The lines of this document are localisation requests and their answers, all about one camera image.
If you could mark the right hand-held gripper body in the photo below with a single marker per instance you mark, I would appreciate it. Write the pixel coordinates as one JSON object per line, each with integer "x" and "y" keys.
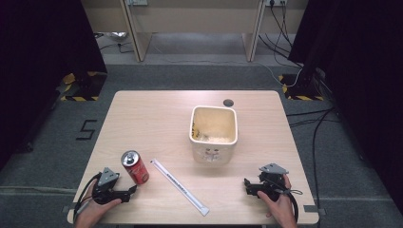
{"x": 273, "y": 180}

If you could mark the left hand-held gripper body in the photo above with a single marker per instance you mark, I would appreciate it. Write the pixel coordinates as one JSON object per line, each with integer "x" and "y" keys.
{"x": 106, "y": 186}

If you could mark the red drink can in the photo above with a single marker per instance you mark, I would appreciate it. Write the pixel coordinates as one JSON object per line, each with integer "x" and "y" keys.
{"x": 136, "y": 169}

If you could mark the white paper-wrapped straw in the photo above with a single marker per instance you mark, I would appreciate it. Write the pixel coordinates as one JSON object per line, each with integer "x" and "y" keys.
{"x": 180, "y": 188}

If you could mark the cream square bin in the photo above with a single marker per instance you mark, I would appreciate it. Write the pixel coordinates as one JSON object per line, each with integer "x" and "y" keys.
{"x": 214, "y": 139}

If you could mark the person's left hand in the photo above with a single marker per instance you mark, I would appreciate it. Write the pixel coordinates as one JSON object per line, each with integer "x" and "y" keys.
{"x": 96, "y": 209}

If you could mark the person's right hand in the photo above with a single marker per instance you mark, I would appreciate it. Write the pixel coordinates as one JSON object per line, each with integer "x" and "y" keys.
{"x": 278, "y": 205}

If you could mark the dark round table grommet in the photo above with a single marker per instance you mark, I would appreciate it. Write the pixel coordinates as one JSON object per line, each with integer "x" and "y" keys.
{"x": 228, "y": 103}

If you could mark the hazard-striped stand base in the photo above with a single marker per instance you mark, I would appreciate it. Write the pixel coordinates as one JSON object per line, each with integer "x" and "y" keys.
{"x": 301, "y": 91}
{"x": 83, "y": 90}

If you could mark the black curtain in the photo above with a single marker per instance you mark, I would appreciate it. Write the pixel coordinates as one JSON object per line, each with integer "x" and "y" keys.
{"x": 364, "y": 79}
{"x": 38, "y": 63}

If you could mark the white wall socket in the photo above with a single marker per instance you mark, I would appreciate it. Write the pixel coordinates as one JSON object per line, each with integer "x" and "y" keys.
{"x": 276, "y": 2}
{"x": 136, "y": 2}

